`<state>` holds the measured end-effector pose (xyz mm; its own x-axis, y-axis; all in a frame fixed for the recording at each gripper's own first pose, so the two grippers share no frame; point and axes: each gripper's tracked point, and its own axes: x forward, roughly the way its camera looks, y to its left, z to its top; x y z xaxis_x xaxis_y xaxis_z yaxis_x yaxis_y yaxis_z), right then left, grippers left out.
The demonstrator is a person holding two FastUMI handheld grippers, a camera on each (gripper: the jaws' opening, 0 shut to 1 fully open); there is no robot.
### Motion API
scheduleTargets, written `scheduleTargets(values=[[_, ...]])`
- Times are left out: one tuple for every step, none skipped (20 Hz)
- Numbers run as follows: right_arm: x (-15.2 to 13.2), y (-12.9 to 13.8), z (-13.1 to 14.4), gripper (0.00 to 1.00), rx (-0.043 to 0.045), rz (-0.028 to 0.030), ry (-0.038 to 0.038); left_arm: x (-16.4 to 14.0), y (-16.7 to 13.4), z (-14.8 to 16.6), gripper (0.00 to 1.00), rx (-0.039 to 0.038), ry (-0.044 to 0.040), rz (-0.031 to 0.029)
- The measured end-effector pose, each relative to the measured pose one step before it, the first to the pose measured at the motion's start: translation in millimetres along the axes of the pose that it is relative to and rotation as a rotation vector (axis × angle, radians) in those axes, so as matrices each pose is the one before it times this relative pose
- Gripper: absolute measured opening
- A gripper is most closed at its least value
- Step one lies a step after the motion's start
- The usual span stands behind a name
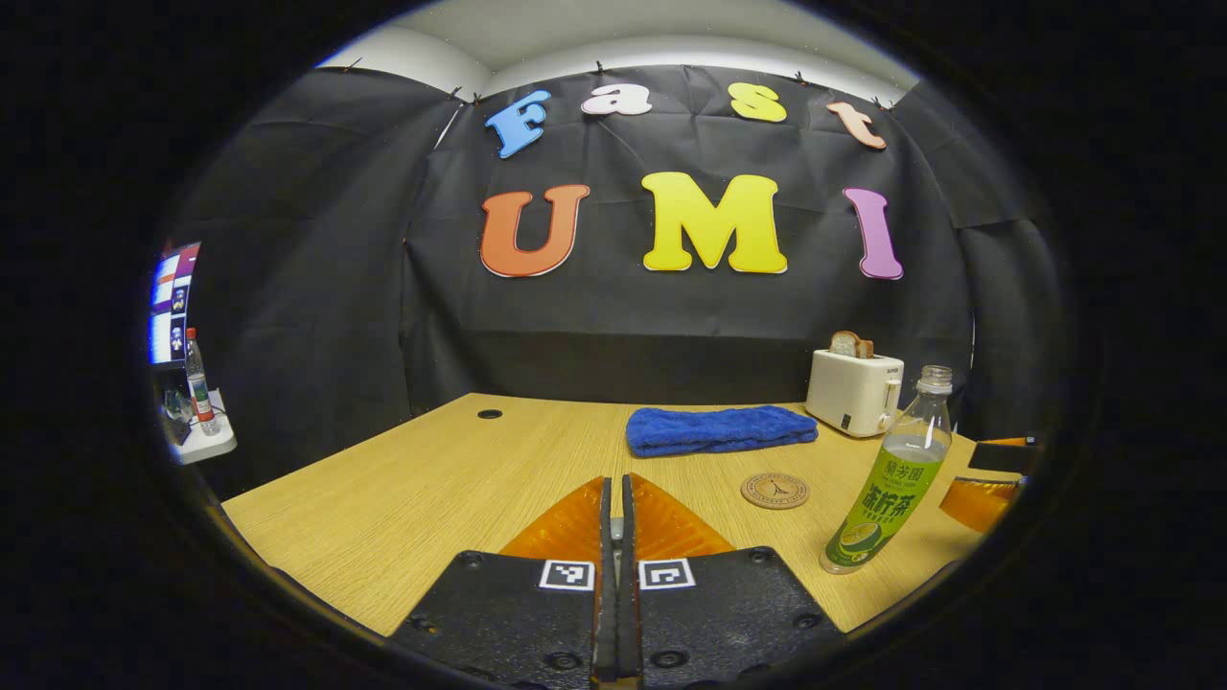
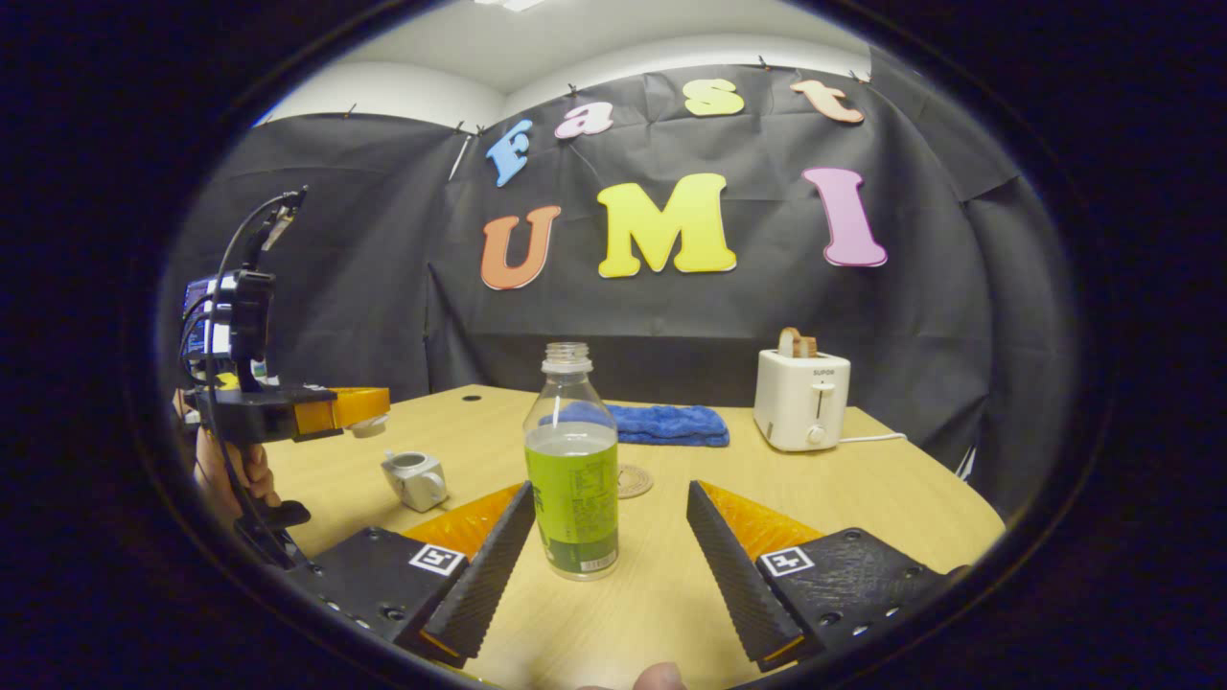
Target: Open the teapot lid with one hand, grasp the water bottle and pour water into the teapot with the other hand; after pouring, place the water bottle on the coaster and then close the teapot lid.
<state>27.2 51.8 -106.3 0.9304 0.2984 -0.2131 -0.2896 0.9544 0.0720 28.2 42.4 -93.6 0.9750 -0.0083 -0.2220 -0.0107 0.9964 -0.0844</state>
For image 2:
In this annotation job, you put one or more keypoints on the blue towel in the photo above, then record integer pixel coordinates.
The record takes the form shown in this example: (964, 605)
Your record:
(671, 425)

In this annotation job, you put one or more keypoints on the white toaster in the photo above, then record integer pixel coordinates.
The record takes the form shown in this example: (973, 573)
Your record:
(796, 402)

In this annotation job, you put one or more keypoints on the bread slice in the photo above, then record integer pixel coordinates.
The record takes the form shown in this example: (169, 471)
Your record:
(794, 343)

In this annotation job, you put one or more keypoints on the white ceramic teacup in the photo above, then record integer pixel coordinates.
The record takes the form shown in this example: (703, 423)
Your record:
(417, 479)

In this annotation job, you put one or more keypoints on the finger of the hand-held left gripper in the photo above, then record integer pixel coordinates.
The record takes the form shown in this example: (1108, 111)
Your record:
(259, 412)

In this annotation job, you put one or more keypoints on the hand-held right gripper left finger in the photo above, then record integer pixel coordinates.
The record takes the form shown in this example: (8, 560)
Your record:
(484, 575)

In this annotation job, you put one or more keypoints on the green label water bottle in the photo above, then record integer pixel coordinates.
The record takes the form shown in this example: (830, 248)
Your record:
(573, 498)

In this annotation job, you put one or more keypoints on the computer monitor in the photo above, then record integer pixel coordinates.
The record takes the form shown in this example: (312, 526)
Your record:
(196, 331)

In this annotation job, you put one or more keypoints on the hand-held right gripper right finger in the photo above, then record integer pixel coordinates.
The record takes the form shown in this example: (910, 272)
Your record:
(733, 575)

